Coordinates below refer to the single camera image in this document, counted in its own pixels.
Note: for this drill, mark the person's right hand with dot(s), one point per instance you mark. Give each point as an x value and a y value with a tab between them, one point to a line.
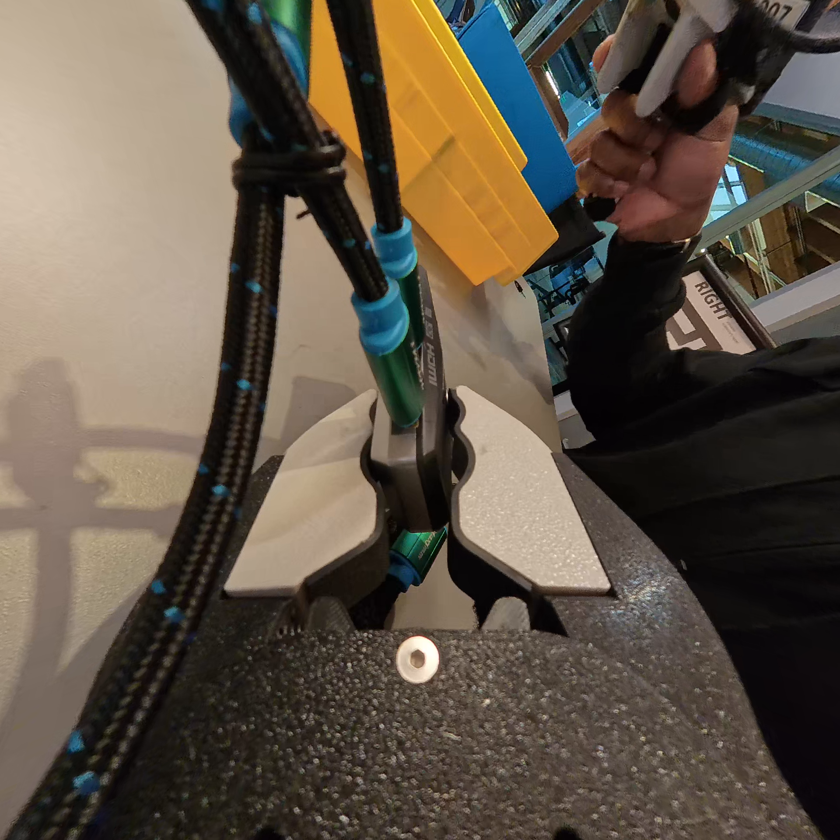
669	177

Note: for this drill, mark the yellow plastic bin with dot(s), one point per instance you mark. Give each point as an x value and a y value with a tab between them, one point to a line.
446	164

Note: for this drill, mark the black video switch box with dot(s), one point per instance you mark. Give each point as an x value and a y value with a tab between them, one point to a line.
420	472

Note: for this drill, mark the metal air duct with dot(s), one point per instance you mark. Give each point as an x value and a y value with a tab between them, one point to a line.
787	157

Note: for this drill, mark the framed marker poster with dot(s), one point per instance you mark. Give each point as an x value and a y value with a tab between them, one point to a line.
715	315

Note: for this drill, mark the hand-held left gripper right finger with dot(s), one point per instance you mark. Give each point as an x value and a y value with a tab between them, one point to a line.
531	512

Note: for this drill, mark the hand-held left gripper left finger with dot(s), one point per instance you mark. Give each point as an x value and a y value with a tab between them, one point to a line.
308	512

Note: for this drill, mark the blue plastic bin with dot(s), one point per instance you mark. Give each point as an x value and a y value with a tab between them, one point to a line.
518	98

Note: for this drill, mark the person's right forearm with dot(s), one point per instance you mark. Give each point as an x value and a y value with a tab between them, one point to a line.
722	459

